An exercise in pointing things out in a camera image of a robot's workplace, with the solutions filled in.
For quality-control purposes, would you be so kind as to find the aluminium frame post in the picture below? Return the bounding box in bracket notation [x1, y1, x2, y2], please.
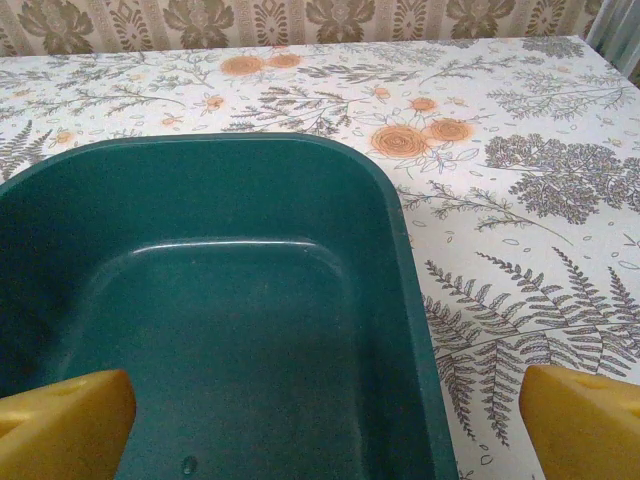
[583, 0, 640, 86]

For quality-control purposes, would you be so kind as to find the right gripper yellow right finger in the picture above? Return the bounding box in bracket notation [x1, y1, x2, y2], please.
[518, 363, 640, 480]

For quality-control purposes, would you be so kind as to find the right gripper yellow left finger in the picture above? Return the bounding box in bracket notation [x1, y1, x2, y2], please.
[0, 369, 137, 480]

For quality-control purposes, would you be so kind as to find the floral tablecloth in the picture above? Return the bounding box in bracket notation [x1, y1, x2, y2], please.
[0, 35, 640, 480]

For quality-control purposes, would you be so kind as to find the teal plastic bin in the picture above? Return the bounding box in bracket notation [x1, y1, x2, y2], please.
[0, 132, 459, 480]

